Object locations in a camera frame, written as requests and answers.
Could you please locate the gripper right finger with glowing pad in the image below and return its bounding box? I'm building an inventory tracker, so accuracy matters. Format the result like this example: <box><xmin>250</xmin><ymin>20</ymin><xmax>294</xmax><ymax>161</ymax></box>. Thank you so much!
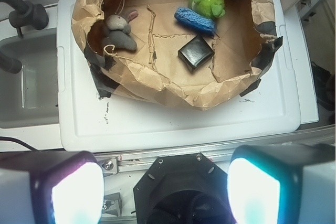
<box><xmin>227</xmin><ymin>144</ymin><xmax>335</xmax><ymax>223</ymax></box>

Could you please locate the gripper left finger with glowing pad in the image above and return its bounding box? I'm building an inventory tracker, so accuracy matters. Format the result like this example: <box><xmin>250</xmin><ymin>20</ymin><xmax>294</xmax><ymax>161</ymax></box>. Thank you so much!
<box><xmin>1</xmin><ymin>151</ymin><xmax>104</xmax><ymax>223</ymax></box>

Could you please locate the black box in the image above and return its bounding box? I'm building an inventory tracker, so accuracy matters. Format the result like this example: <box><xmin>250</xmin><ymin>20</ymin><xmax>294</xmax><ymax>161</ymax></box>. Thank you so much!
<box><xmin>177</xmin><ymin>35</ymin><xmax>215</xmax><ymax>72</ymax></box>

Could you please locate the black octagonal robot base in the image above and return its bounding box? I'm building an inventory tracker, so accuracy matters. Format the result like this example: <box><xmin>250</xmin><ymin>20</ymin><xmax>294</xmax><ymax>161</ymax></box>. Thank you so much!
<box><xmin>133</xmin><ymin>153</ymin><xmax>236</xmax><ymax>223</ymax></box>

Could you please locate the white plastic board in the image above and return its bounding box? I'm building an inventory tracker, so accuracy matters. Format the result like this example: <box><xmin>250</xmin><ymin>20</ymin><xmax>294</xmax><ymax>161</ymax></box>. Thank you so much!
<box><xmin>57</xmin><ymin>0</ymin><xmax>301</xmax><ymax>152</ymax></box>

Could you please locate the brown paper bag tray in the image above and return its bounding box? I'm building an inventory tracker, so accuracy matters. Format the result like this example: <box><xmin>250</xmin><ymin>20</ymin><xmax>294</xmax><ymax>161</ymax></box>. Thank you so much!
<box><xmin>71</xmin><ymin>0</ymin><xmax>282</xmax><ymax>110</ymax></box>

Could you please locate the grey plush bunny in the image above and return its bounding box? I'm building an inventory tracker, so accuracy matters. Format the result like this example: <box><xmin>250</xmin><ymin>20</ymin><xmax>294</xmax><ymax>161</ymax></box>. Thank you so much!
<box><xmin>101</xmin><ymin>9</ymin><xmax>138</xmax><ymax>51</ymax></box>

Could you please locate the blue knitted block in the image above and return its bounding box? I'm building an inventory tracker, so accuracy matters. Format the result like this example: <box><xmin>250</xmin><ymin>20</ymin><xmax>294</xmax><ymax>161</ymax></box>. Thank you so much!
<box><xmin>174</xmin><ymin>7</ymin><xmax>216</xmax><ymax>35</ymax></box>

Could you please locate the green plush toy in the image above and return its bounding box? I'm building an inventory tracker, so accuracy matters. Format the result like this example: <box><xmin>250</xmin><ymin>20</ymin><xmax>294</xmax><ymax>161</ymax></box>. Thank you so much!
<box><xmin>188</xmin><ymin>0</ymin><xmax>226</xmax><ymax>20</ymax></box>

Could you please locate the metal corner bracket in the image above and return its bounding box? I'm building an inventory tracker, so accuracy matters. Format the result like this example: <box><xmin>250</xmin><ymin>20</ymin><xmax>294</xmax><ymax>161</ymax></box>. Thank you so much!
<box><xmin>102</xmin><ymin>193</ymin><xmax>122</xmax><ymax>217</ymax></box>

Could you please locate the aluminium extrusion rail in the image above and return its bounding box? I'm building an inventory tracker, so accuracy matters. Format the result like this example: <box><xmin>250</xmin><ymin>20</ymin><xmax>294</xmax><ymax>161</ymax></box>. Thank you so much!
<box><xmin>95</xmin><ymin>124</ymin><xmax>335</xmax><ymax>176</ymax></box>

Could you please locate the black pipe clamp handle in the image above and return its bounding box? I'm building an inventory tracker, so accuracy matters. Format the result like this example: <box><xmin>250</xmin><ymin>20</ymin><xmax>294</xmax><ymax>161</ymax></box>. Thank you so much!
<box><xmin>1</xmin><ymin>0</ymin><xmax>49</xmax><ymax>38</ymax></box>

